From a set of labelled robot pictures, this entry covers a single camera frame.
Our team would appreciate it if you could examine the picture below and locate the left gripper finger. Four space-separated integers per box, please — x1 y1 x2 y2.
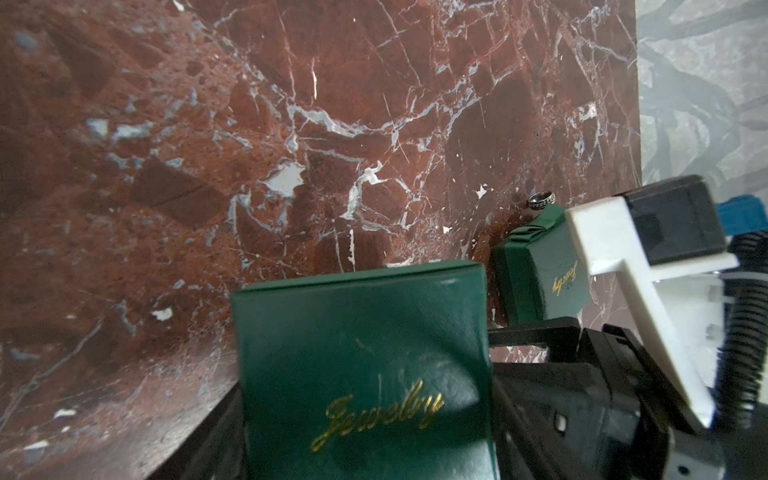
148 384 246 479

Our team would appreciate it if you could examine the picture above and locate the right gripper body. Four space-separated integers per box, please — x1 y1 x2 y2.
489 317 725 479

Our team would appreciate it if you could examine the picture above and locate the green jewelry box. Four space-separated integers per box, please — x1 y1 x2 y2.
492 205 590 325
231 260 499 479

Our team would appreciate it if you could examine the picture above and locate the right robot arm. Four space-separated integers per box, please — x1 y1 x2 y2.
490 231 767 479

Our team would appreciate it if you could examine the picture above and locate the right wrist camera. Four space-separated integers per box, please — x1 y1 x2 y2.
566 175 767 431

